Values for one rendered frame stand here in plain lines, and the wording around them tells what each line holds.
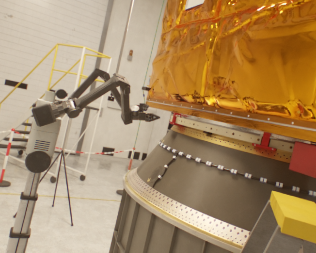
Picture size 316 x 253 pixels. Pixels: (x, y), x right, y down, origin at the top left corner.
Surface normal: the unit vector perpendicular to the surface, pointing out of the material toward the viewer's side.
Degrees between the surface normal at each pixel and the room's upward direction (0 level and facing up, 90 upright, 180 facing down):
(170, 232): 90
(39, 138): 100
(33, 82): 90
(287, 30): 96
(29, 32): 90
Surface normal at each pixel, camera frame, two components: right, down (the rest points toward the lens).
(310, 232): -0.23, -0.03
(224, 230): -0.15, -0.77
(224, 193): -0.35, -0.54
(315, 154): -0.87, -0.18
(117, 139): 0.46, 0.13
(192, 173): -0.52, -0.58
